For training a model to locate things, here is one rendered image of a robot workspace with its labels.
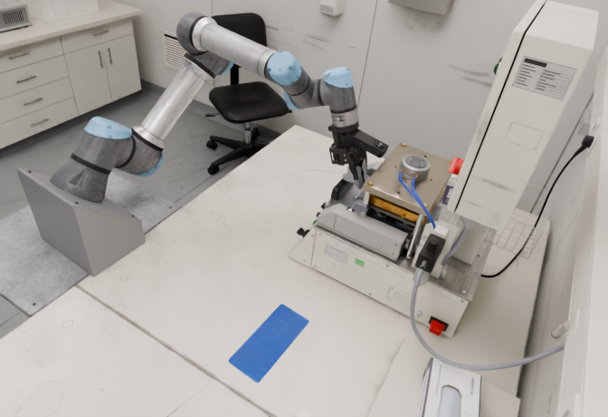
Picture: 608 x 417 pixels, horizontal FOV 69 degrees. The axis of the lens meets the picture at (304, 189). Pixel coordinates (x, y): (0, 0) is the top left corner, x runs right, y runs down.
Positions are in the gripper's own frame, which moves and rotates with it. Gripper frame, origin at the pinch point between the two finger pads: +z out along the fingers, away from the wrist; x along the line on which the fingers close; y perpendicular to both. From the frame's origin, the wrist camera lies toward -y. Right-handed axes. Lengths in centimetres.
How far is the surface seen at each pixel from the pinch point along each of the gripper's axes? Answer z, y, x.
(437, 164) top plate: -4.0, -20.1, -8.9
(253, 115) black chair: 13, 121, -96
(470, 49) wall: -5, 2, -144
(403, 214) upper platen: 1.2, -16.6, 11.2
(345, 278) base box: 22.4, 1.7, 17.0
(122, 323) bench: 11, 43, 63
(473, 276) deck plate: 19.9, -33.2, 8.6
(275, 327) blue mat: 22.9, 11.2, 40.9
